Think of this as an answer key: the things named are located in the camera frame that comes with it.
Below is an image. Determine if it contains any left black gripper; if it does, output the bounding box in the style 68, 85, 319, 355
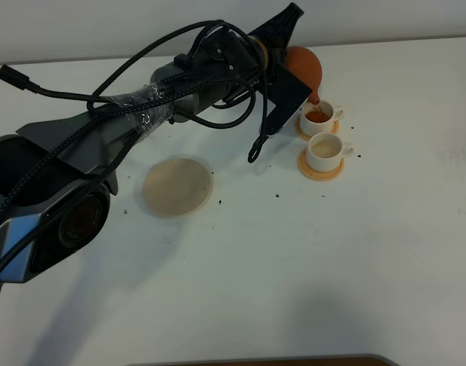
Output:
213, 2, 313, 136

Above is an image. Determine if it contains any brown clay teapot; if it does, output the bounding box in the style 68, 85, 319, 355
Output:
285, 46, 323, 104

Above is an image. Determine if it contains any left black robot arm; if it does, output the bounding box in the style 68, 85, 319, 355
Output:
0, 3, 310, 292

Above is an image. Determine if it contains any round beige teapot coaster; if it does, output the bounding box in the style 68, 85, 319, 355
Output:
141, 157, 214, 217

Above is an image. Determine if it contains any far white teacup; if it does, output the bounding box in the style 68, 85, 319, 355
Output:
299, 100, 345, 136

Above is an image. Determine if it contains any white teacup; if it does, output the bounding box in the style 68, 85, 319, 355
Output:
299, 100, 345, 136
306, 133, 354, 172

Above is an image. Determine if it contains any far orange cup coaster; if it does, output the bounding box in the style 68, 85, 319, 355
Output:
294, 117, 339, 141

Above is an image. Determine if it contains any orange cup coaster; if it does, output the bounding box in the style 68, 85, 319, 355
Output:
297, 148, 345, 181
294, 117, 339, 141

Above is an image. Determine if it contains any near white teacup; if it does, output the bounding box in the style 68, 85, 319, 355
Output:
306, 133, 354, 172

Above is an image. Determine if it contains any near orange cup coaster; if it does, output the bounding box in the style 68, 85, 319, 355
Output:
297, 148, 345, 181

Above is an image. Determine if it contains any left braided black cable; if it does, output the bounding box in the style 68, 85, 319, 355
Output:
0, 19, 291, 285

